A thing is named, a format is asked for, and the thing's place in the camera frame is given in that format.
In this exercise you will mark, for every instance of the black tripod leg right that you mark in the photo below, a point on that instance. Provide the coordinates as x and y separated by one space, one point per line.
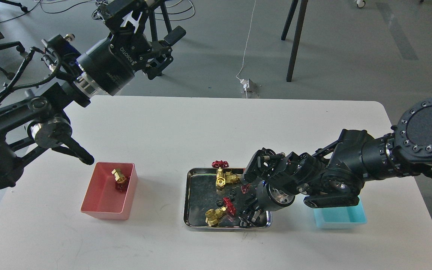
297 35

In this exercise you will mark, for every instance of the brass valve red handle top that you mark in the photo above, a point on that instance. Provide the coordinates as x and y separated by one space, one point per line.
220 174

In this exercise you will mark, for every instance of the pink plastic box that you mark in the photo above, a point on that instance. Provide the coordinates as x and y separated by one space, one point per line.
102 199

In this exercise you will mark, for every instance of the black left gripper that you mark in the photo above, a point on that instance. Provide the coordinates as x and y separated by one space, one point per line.
111 63

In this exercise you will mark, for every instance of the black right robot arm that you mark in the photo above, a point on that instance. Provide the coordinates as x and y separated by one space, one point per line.
335 175

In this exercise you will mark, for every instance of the brass valve red handle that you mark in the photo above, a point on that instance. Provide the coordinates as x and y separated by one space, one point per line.
121 181
220 174
214 216
231 177

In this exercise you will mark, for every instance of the brass valve red handle bottom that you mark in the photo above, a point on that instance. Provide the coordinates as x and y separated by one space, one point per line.
214 216

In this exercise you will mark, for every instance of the black tripod leg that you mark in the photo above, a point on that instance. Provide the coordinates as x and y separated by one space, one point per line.
153 4
297 35

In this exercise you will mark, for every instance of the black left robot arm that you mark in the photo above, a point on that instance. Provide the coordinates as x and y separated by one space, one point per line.
32 116

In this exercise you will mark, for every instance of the stainless steel tray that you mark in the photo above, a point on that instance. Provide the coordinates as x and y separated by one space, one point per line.
202 195

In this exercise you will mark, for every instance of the light blue plastic box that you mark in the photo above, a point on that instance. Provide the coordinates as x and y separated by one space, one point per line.
340 217

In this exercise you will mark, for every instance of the white power adapter on floor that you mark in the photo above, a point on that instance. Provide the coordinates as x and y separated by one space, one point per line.
248 86

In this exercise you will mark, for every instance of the black tripod leg left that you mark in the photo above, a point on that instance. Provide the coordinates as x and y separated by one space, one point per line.
153 4

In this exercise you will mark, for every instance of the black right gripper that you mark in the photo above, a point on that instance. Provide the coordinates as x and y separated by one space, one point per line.
278 179

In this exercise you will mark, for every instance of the small black gear upper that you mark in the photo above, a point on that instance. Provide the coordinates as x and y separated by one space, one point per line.
232 195

